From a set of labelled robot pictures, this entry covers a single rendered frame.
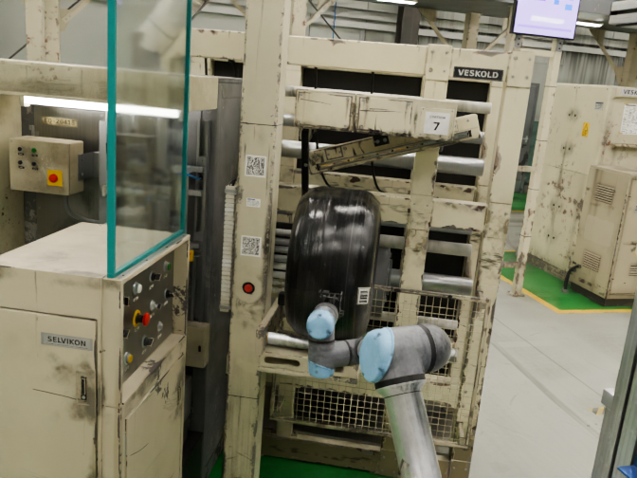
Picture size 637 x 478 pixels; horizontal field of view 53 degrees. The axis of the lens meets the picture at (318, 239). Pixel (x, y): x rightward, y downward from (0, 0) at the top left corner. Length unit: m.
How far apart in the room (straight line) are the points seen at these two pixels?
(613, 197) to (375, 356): 5.12
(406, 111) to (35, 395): 1.56
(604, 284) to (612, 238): 0.44
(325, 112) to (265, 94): 0.32
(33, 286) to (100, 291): 0.19
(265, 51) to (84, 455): 1.37
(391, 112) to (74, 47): 9.05
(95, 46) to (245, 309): 9.03
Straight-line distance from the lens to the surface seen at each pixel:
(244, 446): 2.64
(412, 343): 1.46
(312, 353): 1.81
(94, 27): 11.13
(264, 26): 2.24
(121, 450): 1.99
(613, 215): 6.39
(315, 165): 2.62
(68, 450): 2.04
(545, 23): 5.94
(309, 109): 2.47
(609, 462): 1.40
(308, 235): 2.10
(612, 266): 6.40
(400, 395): 1.45
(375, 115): 2.44
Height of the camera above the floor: 1.82
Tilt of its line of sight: 14 degrees down
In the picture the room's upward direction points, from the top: 5 degrees clockwise
